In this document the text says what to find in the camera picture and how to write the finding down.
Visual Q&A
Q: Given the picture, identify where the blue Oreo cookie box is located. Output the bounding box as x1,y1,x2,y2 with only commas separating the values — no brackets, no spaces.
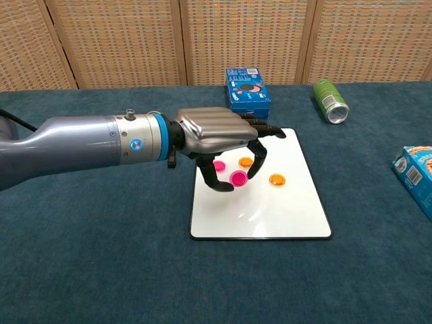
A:
225,67,272,122

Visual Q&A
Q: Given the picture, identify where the blue chocolate chip cookie box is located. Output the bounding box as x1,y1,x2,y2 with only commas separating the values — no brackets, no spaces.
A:
391,145,432,222

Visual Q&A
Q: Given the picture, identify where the white rectangular board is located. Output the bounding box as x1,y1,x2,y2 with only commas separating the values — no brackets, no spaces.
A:
188,127,333,241

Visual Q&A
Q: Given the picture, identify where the woven wicker screen panel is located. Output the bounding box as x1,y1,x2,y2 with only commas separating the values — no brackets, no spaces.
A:
294,0,432,85
0,0,79,92
36,0,188,90
178,0,319,87

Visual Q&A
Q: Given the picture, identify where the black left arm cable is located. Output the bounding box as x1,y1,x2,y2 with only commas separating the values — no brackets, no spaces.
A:
0,108,38,132

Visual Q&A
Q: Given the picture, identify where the dark teal table cloth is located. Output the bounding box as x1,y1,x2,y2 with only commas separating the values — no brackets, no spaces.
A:
0,80,432,324

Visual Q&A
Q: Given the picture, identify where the green drink can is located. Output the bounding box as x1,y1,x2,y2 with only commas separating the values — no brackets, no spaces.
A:
312,78,350,125

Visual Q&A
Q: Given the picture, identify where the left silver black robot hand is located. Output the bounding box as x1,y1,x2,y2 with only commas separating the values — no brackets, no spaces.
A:
170,107,287,192

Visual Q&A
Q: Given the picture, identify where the pink round magnet white strip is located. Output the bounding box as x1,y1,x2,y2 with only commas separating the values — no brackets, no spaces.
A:
229,170,249,187

